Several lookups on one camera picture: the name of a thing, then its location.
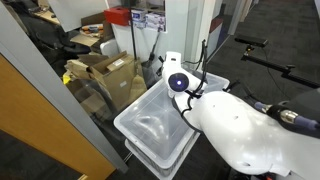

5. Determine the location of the broom with black stick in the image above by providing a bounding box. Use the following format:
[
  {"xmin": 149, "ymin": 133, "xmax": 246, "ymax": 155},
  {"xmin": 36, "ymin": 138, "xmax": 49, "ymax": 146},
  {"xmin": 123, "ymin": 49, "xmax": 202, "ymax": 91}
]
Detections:
[{"xmin": 128, "ymin": 0, "xmax": 148, "ymax": 103}]

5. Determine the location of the wide white printed box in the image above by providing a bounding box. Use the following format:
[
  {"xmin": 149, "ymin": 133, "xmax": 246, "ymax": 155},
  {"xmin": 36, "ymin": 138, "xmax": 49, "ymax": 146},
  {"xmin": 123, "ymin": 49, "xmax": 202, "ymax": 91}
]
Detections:
[{"xmin": 145, "ymin": 11, "xmax": 167, "ymax": 33}]

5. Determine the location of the large open cardboard box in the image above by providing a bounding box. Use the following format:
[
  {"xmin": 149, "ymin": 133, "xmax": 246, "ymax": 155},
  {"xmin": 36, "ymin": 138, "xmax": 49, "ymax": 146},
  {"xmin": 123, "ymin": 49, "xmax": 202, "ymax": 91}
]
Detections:
[{"xmin": 88, "ymin": 50, "xmax": 141, "ymax": 112}]

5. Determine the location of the white box with blue print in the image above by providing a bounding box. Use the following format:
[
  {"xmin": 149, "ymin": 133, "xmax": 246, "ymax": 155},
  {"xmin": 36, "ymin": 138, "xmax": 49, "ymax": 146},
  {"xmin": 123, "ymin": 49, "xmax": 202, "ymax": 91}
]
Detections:
[{"xmin": 130, "ymin": 8, "xmax": 148, "ymax": 29}]

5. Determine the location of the white plastic container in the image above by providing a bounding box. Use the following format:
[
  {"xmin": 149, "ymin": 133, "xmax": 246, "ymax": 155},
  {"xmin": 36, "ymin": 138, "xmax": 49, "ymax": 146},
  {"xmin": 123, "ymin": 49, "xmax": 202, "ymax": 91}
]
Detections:
[{"xmin": 99, "ymin": 37, "xmax": 120, "ymax": 58}]

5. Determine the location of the large clear plastic bin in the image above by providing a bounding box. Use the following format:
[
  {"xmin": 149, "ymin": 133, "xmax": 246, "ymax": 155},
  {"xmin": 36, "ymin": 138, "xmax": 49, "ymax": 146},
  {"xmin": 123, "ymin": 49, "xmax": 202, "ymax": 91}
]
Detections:
[{"xmin": 113, "ymin": 78, "xmax": 201, "ymax": 169}]

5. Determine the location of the small clear plastic bin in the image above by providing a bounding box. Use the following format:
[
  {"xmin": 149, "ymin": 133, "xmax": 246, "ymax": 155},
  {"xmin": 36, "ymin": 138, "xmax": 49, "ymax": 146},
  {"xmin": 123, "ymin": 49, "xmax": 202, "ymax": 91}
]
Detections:
[{"xmin": 191, "ymin": 69, "xmax": 231, "ymax": 94}]

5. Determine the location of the red white blue panel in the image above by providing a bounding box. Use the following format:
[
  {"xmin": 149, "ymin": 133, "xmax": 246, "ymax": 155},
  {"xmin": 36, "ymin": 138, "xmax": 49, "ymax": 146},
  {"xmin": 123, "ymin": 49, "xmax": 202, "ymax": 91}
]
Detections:
[{"xmin": 206, "ymin": 0, "xmax": 234, "ymax": 61}]

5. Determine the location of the red box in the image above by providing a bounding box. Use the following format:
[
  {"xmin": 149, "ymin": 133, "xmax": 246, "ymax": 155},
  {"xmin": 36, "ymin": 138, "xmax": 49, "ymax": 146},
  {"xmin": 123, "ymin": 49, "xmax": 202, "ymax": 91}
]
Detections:
[{"xmin": 103, "ymin": 5, "xmax": 132, "ymax": 27}]

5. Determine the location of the orange tool in box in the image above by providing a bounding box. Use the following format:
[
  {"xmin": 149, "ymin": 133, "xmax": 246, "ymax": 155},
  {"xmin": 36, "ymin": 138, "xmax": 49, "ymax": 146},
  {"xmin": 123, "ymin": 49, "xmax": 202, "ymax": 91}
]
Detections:
[{"xmin": 80, "ymin": 23, "xmax": 104, "ymax": 35}]

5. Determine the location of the open cardboard box with flap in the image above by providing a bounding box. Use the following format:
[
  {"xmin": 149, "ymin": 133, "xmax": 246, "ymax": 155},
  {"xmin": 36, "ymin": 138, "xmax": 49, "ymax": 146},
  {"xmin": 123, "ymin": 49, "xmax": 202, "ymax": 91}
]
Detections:
[{"xmin": 69, "ymin": 11, "xmax": 115, "ymax": 48}]

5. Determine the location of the low cardboard box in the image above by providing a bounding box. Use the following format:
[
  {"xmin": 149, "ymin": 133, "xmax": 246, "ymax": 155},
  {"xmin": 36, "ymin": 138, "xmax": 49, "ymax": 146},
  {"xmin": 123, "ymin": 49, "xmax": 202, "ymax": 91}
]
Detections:
[{"xmin": 65, "ymin": 78, "xmax": 114, "ymax": 122}]

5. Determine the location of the flattened cardboard piece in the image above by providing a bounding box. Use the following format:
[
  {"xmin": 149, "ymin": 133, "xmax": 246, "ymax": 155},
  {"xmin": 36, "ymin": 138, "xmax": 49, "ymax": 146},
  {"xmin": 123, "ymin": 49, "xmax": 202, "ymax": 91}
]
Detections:
[{"xmin": 64, "ymin": 53, "xmax": 101, "ymax": 81}]

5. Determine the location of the small yellow item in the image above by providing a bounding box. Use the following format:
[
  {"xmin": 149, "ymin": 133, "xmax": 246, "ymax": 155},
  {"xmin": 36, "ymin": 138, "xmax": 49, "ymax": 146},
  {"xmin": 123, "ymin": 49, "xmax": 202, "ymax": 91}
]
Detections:
[{"xmin": 62, "ymin": 73, "xmax": 72, "ymax": 85}]

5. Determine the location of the white board panel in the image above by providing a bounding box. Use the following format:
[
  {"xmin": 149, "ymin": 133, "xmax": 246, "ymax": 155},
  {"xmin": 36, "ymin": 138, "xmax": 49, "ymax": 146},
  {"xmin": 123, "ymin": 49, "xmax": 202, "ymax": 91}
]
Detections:
[{"xmin": 46, "ymin": 0, "xmax": 110, "ymax": 33}]

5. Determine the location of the white plastic crate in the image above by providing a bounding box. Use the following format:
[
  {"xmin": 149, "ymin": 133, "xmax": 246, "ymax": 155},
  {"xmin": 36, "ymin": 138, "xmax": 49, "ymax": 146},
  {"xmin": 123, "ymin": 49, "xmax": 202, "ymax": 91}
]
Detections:
[{"xmin": 124, "ymin": 131, "xmax": 201, "ymax": 180}]

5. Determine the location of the black office chair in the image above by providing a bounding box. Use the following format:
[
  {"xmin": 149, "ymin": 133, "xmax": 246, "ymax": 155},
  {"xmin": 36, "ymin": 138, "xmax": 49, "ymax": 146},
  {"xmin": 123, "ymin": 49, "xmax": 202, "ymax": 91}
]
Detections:
[{"xmin": 28, "ymin": 19, "xmax": 83, "ymax": 73}]

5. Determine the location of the wooden desk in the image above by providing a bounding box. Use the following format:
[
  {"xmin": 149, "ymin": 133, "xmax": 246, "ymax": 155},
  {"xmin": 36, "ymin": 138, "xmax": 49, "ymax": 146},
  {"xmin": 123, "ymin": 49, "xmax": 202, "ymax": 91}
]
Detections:
[{"xmin": 33, "ymin": 8, "xmax": 62, "ymax": 26}]

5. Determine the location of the orange wooden door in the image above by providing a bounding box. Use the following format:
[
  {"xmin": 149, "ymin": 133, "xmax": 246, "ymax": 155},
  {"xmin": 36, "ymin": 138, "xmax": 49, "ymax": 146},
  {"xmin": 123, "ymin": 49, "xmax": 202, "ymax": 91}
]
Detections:
[{"xmin": 0, "ymin": 54, "xmax": 116, "ymax": 180}]

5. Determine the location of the black dustpan with handle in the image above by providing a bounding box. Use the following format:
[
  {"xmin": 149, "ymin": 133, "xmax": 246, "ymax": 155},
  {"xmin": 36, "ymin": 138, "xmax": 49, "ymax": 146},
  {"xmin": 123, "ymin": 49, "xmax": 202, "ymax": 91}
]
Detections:
[{"xmin": 141, "ymin": 31, "xmax": 162, "ymax": 88}]

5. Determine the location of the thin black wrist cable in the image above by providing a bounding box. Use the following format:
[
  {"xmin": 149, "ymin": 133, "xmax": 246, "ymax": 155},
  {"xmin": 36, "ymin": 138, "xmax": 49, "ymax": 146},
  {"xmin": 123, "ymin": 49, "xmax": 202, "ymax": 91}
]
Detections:
[{"xmin": 179, "ymin": 39, "xmax": 209, "ymax": 133}]

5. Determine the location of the black bar camera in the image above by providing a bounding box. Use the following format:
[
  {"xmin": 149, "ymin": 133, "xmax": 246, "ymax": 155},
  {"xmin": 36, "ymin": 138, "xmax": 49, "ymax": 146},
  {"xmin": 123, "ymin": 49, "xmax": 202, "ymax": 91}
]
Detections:
[{"xmin": 234, "ymin": 34, "xmax": 269, "ymax": 48}]

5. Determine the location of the grey metal door frame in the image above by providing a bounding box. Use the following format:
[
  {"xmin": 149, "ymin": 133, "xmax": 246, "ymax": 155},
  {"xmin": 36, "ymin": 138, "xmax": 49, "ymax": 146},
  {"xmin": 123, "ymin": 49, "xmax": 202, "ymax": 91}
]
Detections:
[{"xmin": 0, "ymin": 3, "xmax": 129, "ymax": 174}]

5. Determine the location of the thin black floor cable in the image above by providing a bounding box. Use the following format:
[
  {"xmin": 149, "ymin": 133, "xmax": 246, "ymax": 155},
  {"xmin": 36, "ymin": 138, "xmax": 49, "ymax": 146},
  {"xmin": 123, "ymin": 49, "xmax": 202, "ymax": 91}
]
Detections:
[{"xmin": 263, "ymin": 46, "xmax": 301, "ymax": 104}]

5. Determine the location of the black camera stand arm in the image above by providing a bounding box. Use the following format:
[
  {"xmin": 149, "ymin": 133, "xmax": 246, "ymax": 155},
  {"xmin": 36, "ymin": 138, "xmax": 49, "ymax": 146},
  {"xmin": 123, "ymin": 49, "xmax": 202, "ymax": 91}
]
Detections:
[{"xmin": 240, "ymin": 44, "xmax": 320, "ymax": 89}]

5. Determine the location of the thick cable with metal connector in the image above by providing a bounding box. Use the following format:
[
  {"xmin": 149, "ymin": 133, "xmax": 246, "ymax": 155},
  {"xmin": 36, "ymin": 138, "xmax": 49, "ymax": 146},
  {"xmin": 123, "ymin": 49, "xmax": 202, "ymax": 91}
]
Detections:
[{"xmin": 254, "ymin": 99, "xmax": 320, "ymax": 133}]

